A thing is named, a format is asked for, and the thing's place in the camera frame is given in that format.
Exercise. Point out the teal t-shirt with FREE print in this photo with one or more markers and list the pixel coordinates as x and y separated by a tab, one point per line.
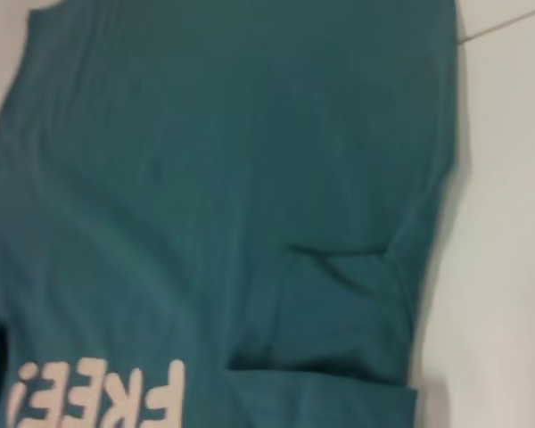
227	200

